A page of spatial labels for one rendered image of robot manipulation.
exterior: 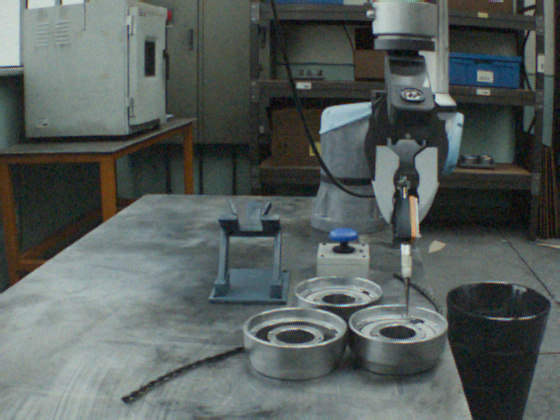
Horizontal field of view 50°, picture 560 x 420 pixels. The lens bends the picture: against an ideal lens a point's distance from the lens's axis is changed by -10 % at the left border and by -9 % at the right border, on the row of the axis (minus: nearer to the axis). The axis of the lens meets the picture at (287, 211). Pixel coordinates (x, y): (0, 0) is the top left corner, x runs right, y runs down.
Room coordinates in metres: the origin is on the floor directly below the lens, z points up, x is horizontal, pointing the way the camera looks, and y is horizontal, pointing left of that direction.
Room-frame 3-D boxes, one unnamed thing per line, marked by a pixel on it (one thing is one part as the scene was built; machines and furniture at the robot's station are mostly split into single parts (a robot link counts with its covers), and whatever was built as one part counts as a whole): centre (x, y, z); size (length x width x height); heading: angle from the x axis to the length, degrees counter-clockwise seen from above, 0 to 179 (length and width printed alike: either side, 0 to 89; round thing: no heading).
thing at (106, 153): (3.32, 0.94, 0.39); 1.50 x 0.62 x 0.78; 174
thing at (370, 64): (4.28, -0.62, 1.19); 0.52 x 0.42 x 0.38; 84
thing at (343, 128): (1.21, -0.13, 0.97); 0.13 x 0.12 x 0.14; 75
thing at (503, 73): (4.24, -1.28, 1.11); 0.52 x 0.38 x 0.22; 84
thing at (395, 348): (0.62, -0.12, 0.82); 0.10 x 0.10 x 0.04
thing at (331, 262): (0.88, -0.08, 0.82); 0.08 x 0.07 x 0.05; 174
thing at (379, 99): (0.75, -0.13, 1.07); 0.09 x 0.08 x 0.12; 177
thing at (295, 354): (0.62, -0.01, 0.82); 0.10 x 0.10 x 0.04
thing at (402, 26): (0.74, -0.13, 1.15); 0.08 x 0.08 x 0.05
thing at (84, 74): (3.12, 0.91, 1.10); 0.62 x 0.61 x 0.65; 174
